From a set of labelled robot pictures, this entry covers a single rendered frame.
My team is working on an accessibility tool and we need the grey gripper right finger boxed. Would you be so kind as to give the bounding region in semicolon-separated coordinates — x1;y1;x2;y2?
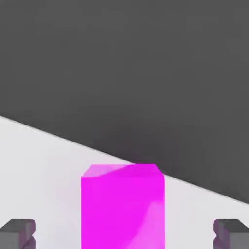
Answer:
213;218;249;249

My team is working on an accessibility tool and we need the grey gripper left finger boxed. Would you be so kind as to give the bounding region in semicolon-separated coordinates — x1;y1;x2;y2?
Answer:
0;218;36;249

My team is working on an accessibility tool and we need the small magenta cube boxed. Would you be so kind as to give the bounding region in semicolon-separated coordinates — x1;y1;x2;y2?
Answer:
80;163;165;249

